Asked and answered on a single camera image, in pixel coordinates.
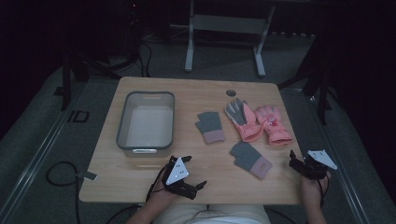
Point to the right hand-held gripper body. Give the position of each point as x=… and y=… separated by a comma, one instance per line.
x=317, y=165

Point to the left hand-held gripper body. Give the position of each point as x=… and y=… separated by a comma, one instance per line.
x=177, y=172

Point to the white plastic bin grey rim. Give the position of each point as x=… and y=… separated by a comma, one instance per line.
x=146, y=124

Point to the pink ski glove grey palm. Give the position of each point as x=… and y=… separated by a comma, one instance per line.
x=241, y=119

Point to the person's right hand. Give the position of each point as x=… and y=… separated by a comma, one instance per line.
x=311, y=191

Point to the person's left hand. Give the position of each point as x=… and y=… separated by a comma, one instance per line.
x=162, y=195

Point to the person's light trousers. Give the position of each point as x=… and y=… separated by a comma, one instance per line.
x=211, y=214

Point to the pink ski glove cartoon print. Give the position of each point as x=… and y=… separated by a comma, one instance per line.
x=274, y=126

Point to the black tripod stand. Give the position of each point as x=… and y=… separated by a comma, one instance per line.
x=314, y=81
x=81, y=65

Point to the grey metal table tab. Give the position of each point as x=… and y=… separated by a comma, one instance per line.
x=88, y=176

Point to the metal floor rail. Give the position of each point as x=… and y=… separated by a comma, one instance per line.
x=339, y=174
x=37, y=155

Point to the black rectangular floor bracket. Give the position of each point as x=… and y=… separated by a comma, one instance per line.
x=78, y=116

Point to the white metal desk frame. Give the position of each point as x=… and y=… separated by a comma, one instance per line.
x=227, y=25

